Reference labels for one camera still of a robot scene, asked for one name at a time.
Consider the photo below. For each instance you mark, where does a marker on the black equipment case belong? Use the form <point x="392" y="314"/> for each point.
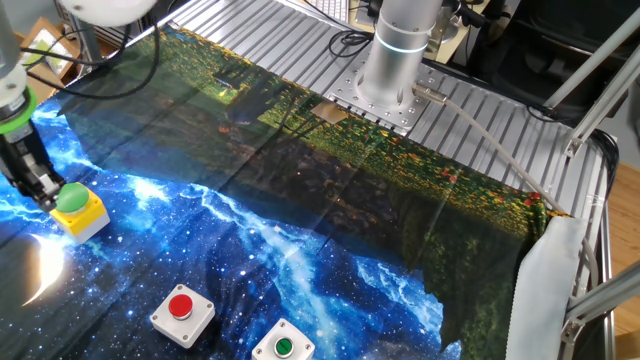
<point x="525" y="50"/>

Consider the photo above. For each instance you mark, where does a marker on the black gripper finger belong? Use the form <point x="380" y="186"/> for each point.
<point x="52" y="185"/>
<point x="41" y="197"/>

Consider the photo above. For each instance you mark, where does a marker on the perforated silver base plate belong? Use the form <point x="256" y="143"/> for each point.
<point x="350" y="90"/>

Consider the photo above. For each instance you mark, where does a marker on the yellow box large green button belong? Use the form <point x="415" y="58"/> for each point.
<point x="82" y="222"/>

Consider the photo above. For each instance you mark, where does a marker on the brown tape patch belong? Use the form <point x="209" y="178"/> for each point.
<point x="329" y="112"/>

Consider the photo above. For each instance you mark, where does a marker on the white box green button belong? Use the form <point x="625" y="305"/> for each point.
<point x="282" y="346"/>

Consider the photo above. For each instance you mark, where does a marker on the grey aluminium frame bar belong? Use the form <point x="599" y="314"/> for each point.
<point x="595" y="57"/>
<point x="605" y="107"/>

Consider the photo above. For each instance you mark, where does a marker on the grey aluminium frame post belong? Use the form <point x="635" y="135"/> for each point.
<point x="87" y="45"/>
<point x="600" y="295"/>

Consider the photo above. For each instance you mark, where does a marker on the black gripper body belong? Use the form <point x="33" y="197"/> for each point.
<point x="20" y="155"/>

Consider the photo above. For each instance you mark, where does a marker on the white box red mushroom button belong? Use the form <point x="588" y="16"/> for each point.
<point x="195" y="320"/>

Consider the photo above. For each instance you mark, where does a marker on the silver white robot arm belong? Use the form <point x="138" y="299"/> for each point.
<point x="395" y="60"/>

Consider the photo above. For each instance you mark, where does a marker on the starry night landscape cloth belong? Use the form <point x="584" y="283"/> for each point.
<point x="300" y="260"/>

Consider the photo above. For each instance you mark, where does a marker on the white keyboard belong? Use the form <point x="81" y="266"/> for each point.
<point x="330" y="9"/>

